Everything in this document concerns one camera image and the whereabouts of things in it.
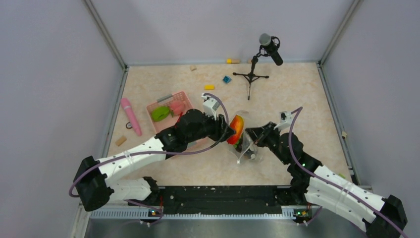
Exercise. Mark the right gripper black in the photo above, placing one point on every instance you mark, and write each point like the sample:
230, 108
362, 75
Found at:
259, 134

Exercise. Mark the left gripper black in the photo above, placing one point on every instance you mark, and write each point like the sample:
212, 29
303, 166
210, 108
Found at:
221, 130

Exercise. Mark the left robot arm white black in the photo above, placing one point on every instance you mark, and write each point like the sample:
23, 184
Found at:
97, 181

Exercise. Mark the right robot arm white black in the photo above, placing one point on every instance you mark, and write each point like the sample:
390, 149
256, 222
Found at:
315, 183

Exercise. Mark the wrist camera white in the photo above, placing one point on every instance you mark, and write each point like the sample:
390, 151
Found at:
285, 120
210, 105

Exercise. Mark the pink toy peach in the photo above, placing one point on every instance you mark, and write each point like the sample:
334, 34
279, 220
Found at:
176, 107

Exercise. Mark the green toy pepper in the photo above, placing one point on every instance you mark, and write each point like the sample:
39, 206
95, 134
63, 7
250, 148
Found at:
160, 113

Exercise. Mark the pink perforated plastic basket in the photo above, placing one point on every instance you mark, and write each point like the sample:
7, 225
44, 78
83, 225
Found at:
165, 101

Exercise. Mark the blue square block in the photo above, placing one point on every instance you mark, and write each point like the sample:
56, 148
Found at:
226, 79

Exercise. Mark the black microphone with grey head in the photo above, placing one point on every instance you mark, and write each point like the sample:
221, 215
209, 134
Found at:
269, 46

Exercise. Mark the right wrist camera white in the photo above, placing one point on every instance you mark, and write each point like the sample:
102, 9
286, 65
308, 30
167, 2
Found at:
285, 120

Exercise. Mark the yellow and wood cylinder block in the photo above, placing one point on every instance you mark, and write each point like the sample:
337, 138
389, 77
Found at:
233, 61

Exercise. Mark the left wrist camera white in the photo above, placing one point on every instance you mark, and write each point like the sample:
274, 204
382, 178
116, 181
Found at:
210, 105

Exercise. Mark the clear dotted zip top bag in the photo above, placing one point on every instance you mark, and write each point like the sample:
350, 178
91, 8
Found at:
244, 150

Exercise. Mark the tan wooden block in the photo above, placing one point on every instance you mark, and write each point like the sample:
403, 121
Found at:
120, 141

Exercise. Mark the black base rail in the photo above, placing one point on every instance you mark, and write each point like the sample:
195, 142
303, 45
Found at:
223, 200

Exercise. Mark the pink cylindrical tube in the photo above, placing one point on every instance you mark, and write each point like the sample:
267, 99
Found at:
126, 105

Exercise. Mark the yellow rectangular block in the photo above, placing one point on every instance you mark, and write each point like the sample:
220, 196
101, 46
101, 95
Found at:
209, 87

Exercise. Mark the black microphone tripod stand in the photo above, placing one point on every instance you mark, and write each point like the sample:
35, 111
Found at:
251, 77

